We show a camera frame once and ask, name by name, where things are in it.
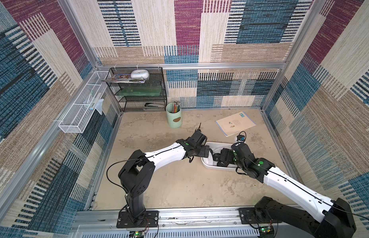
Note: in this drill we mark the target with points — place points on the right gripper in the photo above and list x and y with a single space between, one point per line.
223 156

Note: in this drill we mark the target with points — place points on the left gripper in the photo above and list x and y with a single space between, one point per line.
202 153

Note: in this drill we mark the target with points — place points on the white storage box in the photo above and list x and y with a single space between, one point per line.
209 163

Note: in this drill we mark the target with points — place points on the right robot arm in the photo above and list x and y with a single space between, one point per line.
318 215

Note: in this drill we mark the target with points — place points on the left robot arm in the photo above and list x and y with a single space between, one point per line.
136 174

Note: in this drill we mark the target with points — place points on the beige notebook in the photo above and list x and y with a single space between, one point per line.
235 123

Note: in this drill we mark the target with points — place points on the green pen holder cup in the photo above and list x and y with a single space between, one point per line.
174 116

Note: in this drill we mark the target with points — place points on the black stapler on bottom shelf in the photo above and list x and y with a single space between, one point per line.
153 105

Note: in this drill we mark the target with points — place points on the green pad on shelf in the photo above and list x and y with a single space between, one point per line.
140 91

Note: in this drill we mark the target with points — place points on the white round device on shelf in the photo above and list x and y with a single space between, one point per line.
140 74

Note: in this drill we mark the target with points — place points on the magazine on top shelf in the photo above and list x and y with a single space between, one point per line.
124 78

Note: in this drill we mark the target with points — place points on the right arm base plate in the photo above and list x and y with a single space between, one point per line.
251 215

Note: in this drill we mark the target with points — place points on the black wire shelf rack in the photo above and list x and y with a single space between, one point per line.
136 103

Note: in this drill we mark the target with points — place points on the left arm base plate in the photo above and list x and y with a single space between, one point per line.
147 219

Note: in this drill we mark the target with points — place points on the white wire wall basket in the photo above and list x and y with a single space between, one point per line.
85 104

